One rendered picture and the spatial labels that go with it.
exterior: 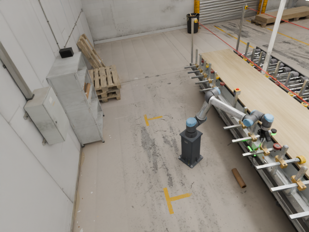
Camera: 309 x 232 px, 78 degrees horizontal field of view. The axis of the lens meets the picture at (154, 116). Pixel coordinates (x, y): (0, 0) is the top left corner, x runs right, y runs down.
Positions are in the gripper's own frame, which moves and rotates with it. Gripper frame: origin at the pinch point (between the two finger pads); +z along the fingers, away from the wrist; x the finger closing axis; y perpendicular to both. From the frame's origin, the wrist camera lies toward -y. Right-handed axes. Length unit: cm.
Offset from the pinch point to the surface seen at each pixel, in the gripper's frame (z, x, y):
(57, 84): -41, 246, 148
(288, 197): 31, -5, -52
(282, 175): 39.0, -21.1, -23.0
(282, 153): -6.9, -5.7, -23.7
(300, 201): 39, -19, -55
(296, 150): 11.1, -36.9, -12.2
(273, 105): 12, -63, 67
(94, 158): 101, 231, 112
